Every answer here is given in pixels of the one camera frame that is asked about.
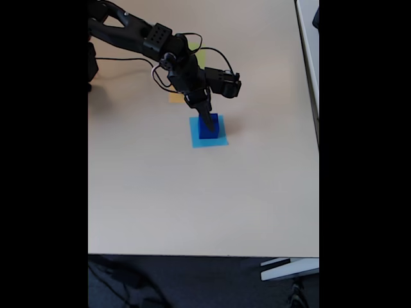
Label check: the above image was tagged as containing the green paper square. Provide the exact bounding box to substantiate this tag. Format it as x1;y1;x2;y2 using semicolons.
188;42;207;67

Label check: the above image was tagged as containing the light blue paper square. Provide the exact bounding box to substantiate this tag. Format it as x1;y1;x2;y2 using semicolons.
189;115;229;149

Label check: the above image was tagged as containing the largest blue cube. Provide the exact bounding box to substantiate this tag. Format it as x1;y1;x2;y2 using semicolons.
198;113;225;141

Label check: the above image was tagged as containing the white side desk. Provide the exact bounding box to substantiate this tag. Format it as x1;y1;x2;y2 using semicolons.
294;0;320;148

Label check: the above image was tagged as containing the white table foot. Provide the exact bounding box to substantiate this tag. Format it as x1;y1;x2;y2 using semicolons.
259;257;320;282

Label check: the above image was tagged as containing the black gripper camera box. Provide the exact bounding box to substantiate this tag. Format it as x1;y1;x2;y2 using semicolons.
204;66;243;99

